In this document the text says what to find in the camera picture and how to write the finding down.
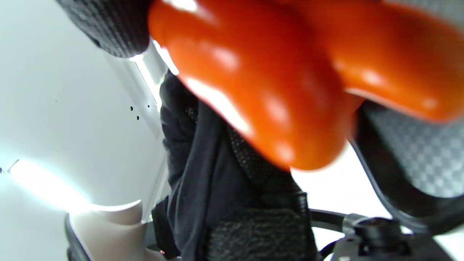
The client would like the black plastic tray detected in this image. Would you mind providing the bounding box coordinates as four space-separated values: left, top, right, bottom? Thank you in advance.
54 0 464 234

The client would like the person's right hand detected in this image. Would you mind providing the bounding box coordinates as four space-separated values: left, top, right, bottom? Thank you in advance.
150 71 319 261

